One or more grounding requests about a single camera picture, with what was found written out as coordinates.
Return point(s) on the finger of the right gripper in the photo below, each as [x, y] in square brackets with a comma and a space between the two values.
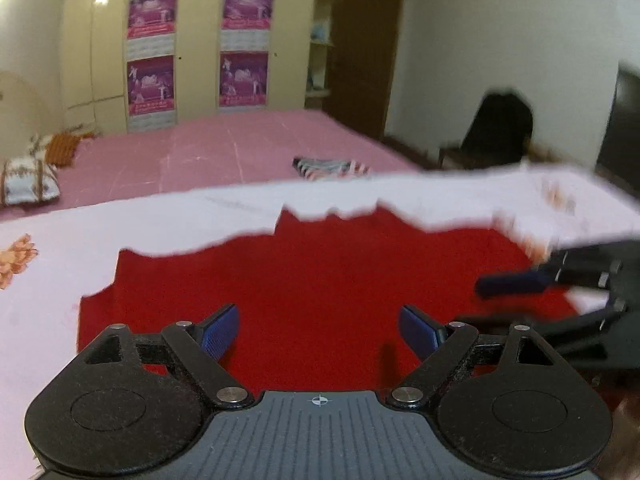
[529, 282]
[500, 323]

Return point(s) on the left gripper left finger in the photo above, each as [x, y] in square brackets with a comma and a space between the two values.
[191, 353]

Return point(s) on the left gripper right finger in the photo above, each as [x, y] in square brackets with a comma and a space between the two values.
[446, 356]

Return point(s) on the red knitted cloth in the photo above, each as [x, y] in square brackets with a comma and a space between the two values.
[319, 301]

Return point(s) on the black glossy cabinet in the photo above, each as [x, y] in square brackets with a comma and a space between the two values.
[619, 155]

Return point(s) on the black chair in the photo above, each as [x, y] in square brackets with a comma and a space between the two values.
[499, 135]

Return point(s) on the white floral bed sheet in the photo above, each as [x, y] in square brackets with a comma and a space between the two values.
[77, 248]

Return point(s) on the pink bed cover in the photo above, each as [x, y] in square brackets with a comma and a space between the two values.
[228, 149]

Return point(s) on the striped folded cloth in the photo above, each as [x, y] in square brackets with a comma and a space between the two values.
[312, 169]

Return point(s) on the orange patterned pillow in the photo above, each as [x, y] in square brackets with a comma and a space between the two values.
[61, 150]

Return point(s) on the white patterned pillow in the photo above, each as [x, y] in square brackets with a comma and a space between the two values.
[27, 179]

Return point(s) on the cream corner shelf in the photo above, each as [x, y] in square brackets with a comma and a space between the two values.
[321, 45]

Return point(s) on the lower left purple poster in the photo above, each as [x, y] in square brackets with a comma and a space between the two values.
[151, 85]

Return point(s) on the purple poster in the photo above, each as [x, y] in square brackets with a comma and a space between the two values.
[151, 85]
[243, 79]
[150, 18]
[247, 14]

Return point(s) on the lower right purple poster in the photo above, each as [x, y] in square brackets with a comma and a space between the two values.
[243, 79]

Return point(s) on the brown wooden door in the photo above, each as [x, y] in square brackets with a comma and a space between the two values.
[361, 64]

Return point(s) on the cream round headboard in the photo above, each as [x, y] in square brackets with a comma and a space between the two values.
[23, 115]

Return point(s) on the cream wardrobe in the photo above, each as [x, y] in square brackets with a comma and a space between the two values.
[95, 52]

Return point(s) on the upper left purple poster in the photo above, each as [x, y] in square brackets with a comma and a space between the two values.
[150, 18]

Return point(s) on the upper right purple poster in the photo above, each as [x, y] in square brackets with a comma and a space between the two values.
[247, 14]

